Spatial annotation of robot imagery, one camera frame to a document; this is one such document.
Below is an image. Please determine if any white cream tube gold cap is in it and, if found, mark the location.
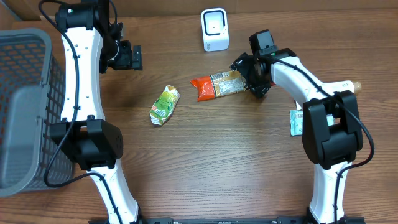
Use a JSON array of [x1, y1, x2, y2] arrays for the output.
[[322, 80, 362, 95]]

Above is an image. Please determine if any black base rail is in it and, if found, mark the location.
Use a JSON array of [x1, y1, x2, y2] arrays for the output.
[[88, 215, 366, 224]]

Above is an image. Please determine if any white barcode scanner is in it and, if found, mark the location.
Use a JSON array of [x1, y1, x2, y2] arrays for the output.
[[201, 7, 229, 52]]

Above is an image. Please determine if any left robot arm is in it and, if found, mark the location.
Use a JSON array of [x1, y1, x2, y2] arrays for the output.
[[50, 1, 142, 223]]

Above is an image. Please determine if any green tea packet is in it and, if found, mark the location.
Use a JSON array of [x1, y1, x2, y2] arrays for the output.
[[149, 85, 180, 126]]

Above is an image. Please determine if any grey plastic shopping basket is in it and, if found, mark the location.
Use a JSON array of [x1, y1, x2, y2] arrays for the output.
[[1, 28, 74, 197]]

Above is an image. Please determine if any orange spaghetti package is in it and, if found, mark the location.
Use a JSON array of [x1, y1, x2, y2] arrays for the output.
[[190, 71, 246, 101]]

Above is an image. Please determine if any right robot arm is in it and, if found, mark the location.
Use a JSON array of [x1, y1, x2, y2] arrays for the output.
[[230, 30, 364, 223]]

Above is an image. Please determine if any teal wet wipes pack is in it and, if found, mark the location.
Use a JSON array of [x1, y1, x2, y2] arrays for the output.
[[289, 109, 335, 137]]

